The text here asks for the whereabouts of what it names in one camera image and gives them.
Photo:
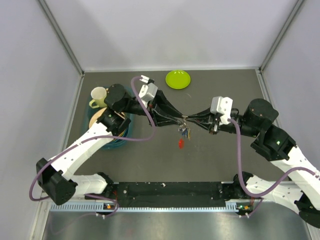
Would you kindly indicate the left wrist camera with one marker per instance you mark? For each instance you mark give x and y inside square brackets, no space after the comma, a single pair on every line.
[148,90]

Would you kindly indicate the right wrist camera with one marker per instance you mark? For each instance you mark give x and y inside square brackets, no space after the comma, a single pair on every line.
[222,106]

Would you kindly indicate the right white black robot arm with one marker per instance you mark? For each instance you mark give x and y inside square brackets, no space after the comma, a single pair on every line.
[299,188]

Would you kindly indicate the teal plastic basin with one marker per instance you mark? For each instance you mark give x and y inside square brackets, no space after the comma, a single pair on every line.
[116,143]

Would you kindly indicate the grey slotted cable duct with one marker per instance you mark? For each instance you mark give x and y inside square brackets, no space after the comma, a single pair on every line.
[107,207]

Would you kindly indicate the pale green mug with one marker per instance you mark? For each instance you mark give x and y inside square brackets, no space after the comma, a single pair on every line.
[98,95]

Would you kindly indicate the lime green plate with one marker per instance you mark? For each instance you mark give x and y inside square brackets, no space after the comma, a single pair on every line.
[178,79]

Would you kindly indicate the aluminium frame rail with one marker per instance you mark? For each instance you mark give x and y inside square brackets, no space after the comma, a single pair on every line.
[62,192]

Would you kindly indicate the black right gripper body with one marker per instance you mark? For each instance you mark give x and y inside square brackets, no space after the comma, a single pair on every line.
[229,127]

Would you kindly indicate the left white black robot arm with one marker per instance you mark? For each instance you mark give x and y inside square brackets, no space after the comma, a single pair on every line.
[57,176]

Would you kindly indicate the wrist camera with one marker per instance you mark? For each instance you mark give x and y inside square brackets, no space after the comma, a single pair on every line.
[148,90]
[222,106]

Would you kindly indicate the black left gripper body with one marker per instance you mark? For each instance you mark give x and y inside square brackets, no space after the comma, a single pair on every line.
[135,107]

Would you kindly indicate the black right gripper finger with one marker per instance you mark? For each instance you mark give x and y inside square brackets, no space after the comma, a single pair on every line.
[204,123]
[200,115]

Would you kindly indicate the red-handled metal key holder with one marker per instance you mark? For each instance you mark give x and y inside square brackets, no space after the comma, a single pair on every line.
[181,142]

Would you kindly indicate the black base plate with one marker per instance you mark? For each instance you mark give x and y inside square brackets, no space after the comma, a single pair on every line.
[213,189]

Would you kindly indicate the blue key tag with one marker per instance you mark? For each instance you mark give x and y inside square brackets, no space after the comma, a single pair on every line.
[184,132]

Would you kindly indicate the patterned wooden plate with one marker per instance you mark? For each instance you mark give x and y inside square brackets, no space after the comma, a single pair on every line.
[96,117]

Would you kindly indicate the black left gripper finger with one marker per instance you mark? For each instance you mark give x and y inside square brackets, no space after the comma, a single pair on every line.
[163,121]
[166,106]

